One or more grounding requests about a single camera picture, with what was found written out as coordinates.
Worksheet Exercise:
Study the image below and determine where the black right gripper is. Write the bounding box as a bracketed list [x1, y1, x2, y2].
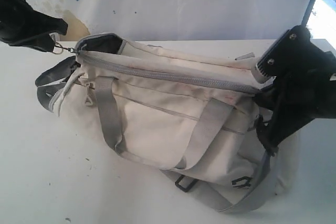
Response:
[253, 50, 335, 156]

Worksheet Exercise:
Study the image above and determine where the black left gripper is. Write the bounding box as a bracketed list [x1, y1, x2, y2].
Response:
[1, 0, 68, 52]

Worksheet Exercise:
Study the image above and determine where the white grey duffel bag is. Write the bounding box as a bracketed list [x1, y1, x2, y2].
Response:
[35, 33, 300, 212]

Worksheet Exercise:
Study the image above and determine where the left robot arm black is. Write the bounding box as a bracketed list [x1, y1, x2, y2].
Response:
[1, 0, 68, 52]

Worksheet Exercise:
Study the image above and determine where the right robot arm black grey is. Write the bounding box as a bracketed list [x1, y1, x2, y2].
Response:
[253, 52, 335, 156]

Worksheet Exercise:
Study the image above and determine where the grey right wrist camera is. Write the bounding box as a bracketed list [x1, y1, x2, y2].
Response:
[251, 25, 310, 83]

